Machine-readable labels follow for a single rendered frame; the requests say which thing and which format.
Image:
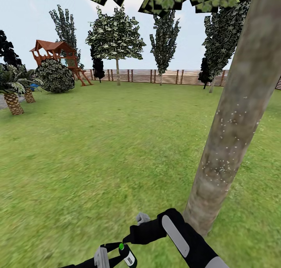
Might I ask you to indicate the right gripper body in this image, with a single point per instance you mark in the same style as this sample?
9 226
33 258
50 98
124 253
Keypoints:
141 234

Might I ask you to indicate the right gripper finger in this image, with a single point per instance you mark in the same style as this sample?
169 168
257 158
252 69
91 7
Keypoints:
127 239

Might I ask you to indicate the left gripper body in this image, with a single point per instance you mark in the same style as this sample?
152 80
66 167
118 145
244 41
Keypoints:
90 263

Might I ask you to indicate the pesticide atomizer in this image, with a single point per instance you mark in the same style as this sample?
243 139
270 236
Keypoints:
129 257

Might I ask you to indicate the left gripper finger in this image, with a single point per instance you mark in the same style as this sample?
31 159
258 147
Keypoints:
112 246
114 261

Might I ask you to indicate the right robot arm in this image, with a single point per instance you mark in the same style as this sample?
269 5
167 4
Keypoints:
191 245

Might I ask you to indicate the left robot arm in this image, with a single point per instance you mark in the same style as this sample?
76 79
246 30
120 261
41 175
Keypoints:
100 259

